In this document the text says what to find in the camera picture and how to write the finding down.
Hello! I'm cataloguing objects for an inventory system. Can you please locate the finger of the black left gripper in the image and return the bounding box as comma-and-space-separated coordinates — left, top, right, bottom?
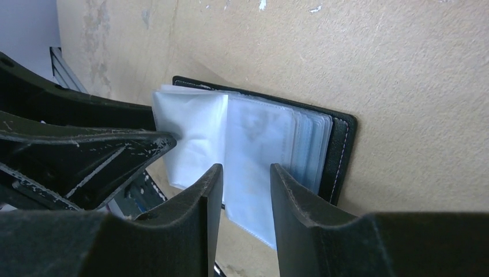
1, 53, 156, 131
1, 112, 176, 210

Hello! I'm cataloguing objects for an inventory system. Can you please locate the black leather card holder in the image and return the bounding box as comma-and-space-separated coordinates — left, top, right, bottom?
152, 76, 358, 249

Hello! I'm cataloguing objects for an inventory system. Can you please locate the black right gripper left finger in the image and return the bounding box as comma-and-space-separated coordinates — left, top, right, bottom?
1, 164, 223, 276

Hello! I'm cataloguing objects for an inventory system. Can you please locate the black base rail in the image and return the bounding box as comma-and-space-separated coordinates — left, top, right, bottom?
113, 164, 223, 276

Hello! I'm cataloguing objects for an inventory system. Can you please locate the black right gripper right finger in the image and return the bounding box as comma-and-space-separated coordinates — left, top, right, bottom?
270, 163, 488, 276

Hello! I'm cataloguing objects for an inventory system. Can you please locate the aluminium frame rail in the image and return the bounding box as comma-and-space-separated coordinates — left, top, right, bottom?
50, 47, 88, 94

